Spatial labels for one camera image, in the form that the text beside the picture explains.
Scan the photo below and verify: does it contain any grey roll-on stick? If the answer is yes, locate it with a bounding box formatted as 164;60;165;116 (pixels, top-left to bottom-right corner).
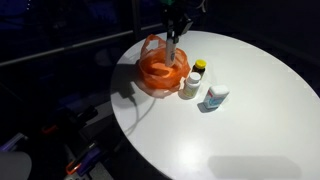
164;37;178;68

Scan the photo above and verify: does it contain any orange handled tool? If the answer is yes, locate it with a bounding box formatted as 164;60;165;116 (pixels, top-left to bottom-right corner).
64;158;83;176

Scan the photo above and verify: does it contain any metal handrail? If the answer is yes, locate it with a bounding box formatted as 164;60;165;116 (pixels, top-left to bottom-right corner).
0;21;168;69

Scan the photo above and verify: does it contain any dark bottle with yellow cap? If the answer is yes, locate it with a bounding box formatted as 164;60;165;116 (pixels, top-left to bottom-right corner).
192;58;208;80

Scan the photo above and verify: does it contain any grey rounded object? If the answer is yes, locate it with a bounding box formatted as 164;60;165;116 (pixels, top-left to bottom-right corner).
0;151;33;180

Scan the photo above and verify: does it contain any purple handled tool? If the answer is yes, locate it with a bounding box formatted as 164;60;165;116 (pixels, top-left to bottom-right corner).
76;145;103;177

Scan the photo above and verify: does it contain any orange plastic bag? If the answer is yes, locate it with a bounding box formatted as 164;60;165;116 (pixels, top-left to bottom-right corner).
137;33;192;98

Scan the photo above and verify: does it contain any white pill bottle yellow label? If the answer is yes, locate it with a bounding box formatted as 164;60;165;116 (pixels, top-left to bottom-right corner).
182;71;202;100

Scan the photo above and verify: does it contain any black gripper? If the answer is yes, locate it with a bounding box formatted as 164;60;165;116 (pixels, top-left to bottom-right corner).
161;0;195;45

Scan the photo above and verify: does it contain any white bottle with blue label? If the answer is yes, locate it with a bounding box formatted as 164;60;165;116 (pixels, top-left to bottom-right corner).
202;83;231;110

